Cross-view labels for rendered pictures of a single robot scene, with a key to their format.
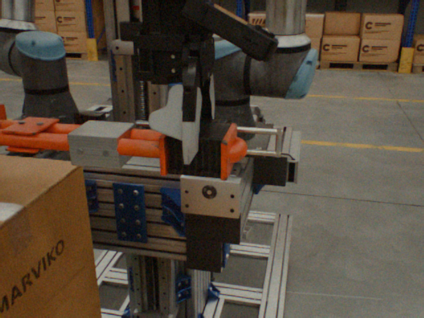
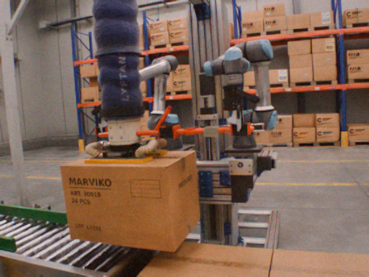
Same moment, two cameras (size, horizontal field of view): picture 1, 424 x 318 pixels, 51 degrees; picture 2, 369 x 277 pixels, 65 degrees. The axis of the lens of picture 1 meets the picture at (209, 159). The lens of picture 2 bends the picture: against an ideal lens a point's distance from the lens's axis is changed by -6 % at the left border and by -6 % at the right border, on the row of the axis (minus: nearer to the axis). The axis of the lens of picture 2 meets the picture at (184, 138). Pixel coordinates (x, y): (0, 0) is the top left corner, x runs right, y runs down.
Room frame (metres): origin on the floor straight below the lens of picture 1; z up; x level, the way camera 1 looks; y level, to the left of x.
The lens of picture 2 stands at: (-0.87, 0.11, 1.33)
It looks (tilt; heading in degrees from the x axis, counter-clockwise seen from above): 6 degrees down; 7
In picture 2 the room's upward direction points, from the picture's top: 4 degrees counter-clockwise
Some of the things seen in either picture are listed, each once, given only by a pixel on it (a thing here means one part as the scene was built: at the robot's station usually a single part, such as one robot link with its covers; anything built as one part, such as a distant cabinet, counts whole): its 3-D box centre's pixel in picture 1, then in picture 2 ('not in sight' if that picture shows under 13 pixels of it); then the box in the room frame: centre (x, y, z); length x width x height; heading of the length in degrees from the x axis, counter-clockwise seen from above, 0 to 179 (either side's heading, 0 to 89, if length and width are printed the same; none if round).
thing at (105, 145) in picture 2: not in sight; (126, 146); (0.66, 0.60, 1.13); 0.34 x 0.25 x 0.06; 77
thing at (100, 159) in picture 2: not in sight; (117, 157); (0.56, 0.62, 1.09); 0.34 x 0.10 x 0.05; 77
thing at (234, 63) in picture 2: not in sight; (233, 62); (0.54, 0.03, 1.50); 0.09 x 0.08 x 0.11; 158
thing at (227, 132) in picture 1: (199, 148); (240, 128); (0.52, 0.01, 1.20); 0.08 x 0.07 x 0.05; 77
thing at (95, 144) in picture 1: (103, 144); (212, 131); (0.56, 0.14, 1.20); 0.07 x 0.07 x 0.04; 77
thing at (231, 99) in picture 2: (177, 31); (233, 97); (0.54, 0.04, 1.34); 0.09 x 0.08 x 0.12; 78
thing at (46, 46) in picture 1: (41, 59); (169, 123); (1.18, 0.45, 1.20); 0.13 x 0.12 x 0.14; 48
